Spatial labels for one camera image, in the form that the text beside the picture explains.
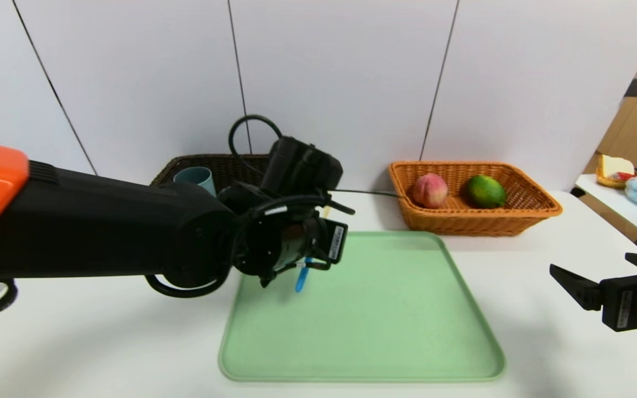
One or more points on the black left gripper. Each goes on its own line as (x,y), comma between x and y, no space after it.
(336,242)

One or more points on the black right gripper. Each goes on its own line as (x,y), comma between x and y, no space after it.
(624,302)

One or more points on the pink peach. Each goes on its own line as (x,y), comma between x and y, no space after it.
(430,190)

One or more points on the blue-grey plastic cup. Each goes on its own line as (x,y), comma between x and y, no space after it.
(197,177)

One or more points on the green lime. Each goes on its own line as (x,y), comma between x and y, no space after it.
(486,191)

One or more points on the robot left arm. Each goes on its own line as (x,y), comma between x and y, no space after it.
(103,226)

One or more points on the small yellow basket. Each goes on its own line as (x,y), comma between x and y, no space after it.
(606,183)

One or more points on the dark brown wicker basket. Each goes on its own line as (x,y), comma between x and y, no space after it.
(224,166)

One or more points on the orange wicker basket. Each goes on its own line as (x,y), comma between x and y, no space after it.
(462,221)

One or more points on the white side table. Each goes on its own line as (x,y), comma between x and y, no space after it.
(617,207)

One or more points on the light green plastic tray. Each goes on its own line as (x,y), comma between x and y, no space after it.
(385,331)

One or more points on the cream bread slice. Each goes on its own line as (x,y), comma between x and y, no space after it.
(611,166)

